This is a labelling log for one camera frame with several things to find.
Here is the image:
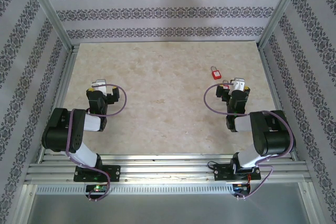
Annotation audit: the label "right aluminium side rail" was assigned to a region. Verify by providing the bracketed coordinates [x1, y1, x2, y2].
[258, 45, 299, 161]

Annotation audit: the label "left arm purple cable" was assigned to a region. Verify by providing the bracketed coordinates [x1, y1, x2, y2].
[65, 83, 128, 202]

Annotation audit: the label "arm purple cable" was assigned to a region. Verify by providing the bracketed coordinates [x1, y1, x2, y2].
[204, 82, 295, 200]
[65, 83, 128, 202]

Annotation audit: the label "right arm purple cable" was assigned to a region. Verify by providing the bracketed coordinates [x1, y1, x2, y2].
[204, 82, 295, 200]

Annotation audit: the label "long aluminium base rail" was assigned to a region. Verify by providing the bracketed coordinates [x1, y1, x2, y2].
[25, 154, 313, 186]

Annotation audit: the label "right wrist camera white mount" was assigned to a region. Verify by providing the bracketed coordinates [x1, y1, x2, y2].
[228, 77, 246, 95]

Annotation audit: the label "left aluminium side rail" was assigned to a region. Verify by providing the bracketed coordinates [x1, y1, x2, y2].
[39, 45, 79, 156]

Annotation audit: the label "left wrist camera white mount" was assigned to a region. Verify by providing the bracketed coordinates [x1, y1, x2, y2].
[91, 78, 107, 95]

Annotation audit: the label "right controller board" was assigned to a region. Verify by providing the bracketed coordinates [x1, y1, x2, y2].
[232, 183, 253, 196]

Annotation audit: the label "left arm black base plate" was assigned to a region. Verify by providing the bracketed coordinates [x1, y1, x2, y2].
[74, 165, 121, 183]

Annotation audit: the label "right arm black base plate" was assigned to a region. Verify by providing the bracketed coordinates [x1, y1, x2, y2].
[214, 163, 261, 182]

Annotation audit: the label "grey metal panel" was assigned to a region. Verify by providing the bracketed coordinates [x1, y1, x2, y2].
[26, 182, 313, 224]

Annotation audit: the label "left controller board green light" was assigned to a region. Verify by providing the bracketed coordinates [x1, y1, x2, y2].
[85, 184, 109, 196]

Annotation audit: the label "aluminium frame post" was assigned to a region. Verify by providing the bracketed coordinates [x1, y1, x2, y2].
[258, 0, 309, 49]
[23, 0, 74, 51]

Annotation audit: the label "aluminium side rail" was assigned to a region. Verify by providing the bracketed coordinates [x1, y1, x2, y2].
[258, 45, 299, 161]
[39, 45, 79, 156]

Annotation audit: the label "left aluminium frame post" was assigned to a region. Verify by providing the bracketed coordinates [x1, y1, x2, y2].
[23, 0, 74, 51]

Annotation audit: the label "right aluminium frame post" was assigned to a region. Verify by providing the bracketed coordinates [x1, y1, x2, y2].
[258, 0, 309, 49]

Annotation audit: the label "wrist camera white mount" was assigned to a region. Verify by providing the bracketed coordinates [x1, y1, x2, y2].
[91, 78, 107, 95]
[228, 77, 246, 95]

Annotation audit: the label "grey slotted cable duct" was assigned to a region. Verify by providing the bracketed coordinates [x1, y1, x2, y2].
[36, 184, 235, 195]

